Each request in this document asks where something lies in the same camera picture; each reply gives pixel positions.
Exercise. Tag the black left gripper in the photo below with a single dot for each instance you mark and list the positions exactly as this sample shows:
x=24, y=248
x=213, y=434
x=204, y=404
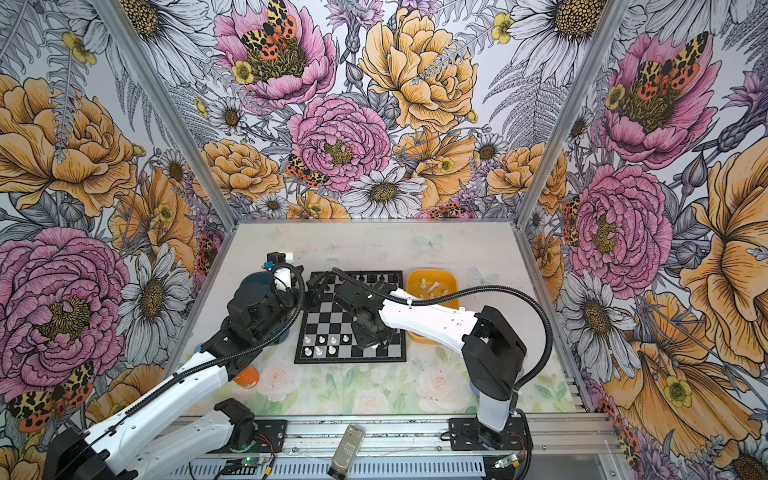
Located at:
x=305, y=302

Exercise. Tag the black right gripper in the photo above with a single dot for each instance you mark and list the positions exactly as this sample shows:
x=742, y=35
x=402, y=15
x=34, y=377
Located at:
x=363, y=341

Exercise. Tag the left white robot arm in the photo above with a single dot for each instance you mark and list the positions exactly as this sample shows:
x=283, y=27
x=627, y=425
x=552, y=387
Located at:
x=123, y=445

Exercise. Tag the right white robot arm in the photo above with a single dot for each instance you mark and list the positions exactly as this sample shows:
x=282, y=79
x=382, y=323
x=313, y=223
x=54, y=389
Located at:
x=492, y=352

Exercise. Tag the black and white chessboard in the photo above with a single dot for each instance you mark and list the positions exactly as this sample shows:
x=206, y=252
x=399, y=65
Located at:
x=330, y=320

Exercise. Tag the teal plastic bin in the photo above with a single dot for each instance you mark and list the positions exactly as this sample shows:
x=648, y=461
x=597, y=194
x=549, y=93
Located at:
x=262, y=315

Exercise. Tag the yellow plastic tray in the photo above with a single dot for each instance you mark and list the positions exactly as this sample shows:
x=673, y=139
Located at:
x=430, y=283

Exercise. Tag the orange pill bottle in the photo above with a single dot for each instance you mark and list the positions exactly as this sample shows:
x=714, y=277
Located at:
x=248, y=378

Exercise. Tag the silver usb hub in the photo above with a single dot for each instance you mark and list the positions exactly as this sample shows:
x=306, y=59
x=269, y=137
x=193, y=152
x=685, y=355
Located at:
x=346, y=452

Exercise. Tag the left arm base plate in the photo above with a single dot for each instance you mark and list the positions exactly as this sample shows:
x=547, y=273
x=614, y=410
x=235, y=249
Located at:
x=255, y=436

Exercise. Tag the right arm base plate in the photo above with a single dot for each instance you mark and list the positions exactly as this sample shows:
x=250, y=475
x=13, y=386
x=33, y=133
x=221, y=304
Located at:
x=468, y=434

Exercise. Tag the aluminium front rail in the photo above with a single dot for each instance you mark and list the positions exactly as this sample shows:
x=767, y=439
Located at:
x=551, y=433

